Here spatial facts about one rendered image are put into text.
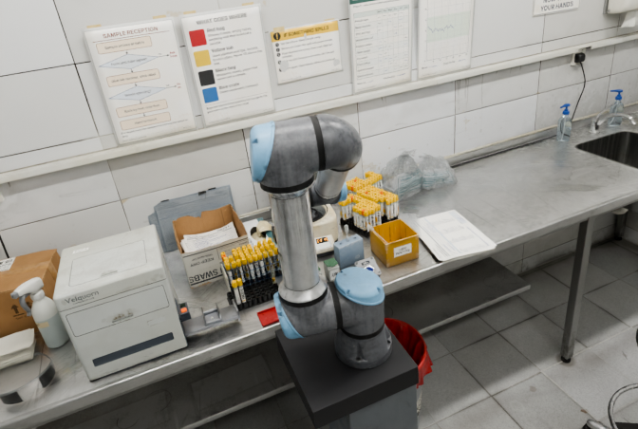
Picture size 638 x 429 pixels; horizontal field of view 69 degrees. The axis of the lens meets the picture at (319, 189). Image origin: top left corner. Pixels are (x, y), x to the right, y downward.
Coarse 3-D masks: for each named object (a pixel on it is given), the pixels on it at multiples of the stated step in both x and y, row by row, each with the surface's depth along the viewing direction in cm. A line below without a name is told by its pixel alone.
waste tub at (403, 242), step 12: (384, 228) 173; (396, 228) 175; (408, 228) 169; (372, 240) 171; (396, 240) 177; (408, 240) 163; (384, 252) 163; (396, 252) 163; (408, 252) 165; (384, 264) 166; (396, 264) 165
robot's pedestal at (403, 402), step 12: (396, 396) 121; (408, 396) 123; (372, 408) 119; (384, 408) 121; (396, 408) 123; (408, 408) 125; (336, 420) 132; (348, 420) 118; (360, 420) 119; (372, 420) 121; (384, 420) 123; (396, 420) 125; (408, 420) 127
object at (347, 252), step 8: (344, 240) 165; (352, 240) 164; (360, 240) 165; (336, 248) 163; (344, 248) 162; (352, 248) 164; (360, 248) 166; (336, 256) 165; (344, 256) 163; (352, 256) 165; (360, 256) 167; (344, 264) 165; (352, 264) 167
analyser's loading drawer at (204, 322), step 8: (216, 304) 145; (208, 312) 146; (216, 312) 147; (224, 312) 146; (232, 312) 146; (192, 320) 145; (200, 320) 144; (208, 320) 144; (216, 320) 142; (224, 320) 143; (232, 320) 144; (240, 320) 145; (184, 328) 141; (192, 328) 141; (200, 328) 141; (208, 328) 142
